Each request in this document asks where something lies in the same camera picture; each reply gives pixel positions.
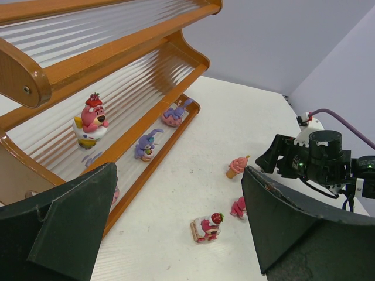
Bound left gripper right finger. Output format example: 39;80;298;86
241;166;374;280

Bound pink bear cupcake toy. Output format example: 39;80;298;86
72;92;109;150

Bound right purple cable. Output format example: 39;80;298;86
310;108;375;150

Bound purple bunny sitting donut toy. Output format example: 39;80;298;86
111;186;120;205

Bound red strawberry cake toy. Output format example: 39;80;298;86
190;213;224;243

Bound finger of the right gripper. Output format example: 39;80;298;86
255;135;284;174

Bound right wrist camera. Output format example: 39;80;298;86
294;112;324;147

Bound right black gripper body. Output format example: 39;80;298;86
276;130;347;186

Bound pink bear cake toy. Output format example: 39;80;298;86
230;197;247;220

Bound orange three-tier acrylic shelf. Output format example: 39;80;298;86
1;1;223;232

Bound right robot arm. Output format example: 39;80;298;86
255;130;374;212

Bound pink ice cream toy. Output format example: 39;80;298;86
226;155;250;179

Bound small purple bunny toy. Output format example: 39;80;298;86
134;128;164;162

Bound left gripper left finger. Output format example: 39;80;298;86
1;162;118;280

